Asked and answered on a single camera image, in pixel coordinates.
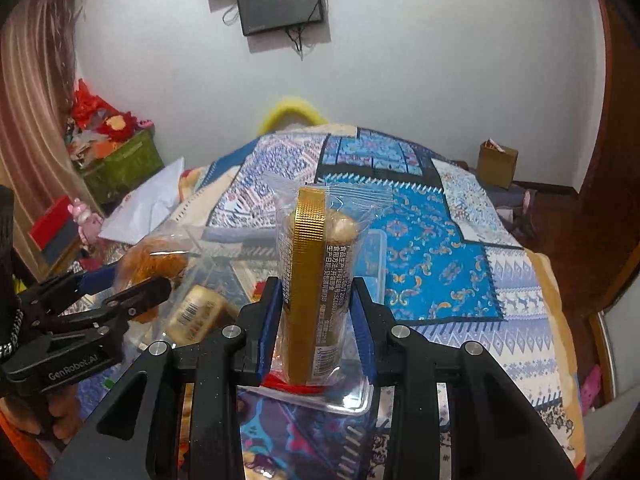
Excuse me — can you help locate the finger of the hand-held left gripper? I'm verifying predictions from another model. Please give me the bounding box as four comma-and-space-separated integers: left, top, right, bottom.
30, 276, 172, 337
22, 261, 125, 311

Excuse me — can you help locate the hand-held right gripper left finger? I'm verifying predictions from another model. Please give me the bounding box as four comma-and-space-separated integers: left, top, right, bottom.
50, 276, 283, 480

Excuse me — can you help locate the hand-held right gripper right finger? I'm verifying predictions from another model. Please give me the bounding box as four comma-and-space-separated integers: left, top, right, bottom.
350, 277, 581, 480

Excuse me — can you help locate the brown bread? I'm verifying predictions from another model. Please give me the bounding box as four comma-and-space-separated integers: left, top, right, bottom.
112, 232, 211, 322

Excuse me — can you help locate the gold snack packet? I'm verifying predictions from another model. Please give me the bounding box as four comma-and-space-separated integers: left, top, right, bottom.
276, 185, 396, 386

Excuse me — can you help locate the clear plastic container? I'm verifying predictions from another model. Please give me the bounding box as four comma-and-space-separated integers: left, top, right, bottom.
150, 225, 389, 415

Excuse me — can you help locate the tan snack packet with barcode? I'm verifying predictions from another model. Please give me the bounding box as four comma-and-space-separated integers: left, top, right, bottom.
165, 285, 237, 346

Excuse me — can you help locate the pink plush toy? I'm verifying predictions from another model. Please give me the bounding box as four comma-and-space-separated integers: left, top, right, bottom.
71, 198, 107, 257

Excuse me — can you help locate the red snack packet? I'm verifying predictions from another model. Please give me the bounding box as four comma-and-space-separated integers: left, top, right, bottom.
262, 375, 327, 397

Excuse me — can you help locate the red flat box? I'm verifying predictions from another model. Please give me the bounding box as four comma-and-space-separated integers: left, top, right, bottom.
27, 195, 84, 267

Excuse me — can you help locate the white plastic bag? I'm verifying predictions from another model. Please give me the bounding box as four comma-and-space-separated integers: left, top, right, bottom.
98, 157, 187, 247

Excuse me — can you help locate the blue patchwork blanket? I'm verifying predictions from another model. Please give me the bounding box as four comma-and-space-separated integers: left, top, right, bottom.
75, 122, 587, 480

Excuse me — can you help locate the green storage box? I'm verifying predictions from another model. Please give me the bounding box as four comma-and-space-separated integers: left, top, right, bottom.
80, 130, 166, 206

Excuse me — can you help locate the striped brown curtain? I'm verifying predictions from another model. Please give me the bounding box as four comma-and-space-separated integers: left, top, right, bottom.
0, 0, 109, 286

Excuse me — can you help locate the grey cloth bag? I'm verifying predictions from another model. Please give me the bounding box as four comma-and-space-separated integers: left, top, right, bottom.
486, 184, 540, 238

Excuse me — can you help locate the brown cardboard box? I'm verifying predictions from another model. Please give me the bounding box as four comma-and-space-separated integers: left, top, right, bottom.
475, 139, 520, 190

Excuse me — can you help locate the yellow foam tube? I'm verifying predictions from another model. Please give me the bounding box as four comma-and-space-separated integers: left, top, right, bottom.
256, 97, 329, 137

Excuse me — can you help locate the pink slipper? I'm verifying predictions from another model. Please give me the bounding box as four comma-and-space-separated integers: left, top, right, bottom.
579, 364, 604, 412

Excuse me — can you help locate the brown wooden door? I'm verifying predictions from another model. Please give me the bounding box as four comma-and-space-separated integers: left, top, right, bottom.
575, 0, 640, 321

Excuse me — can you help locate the black monitor cable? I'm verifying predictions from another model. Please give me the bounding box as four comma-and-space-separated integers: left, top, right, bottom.
284, 24, 315, 61

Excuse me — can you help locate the small black wall monitor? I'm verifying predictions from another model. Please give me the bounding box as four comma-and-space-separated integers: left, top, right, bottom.
236, 0, 326, 37

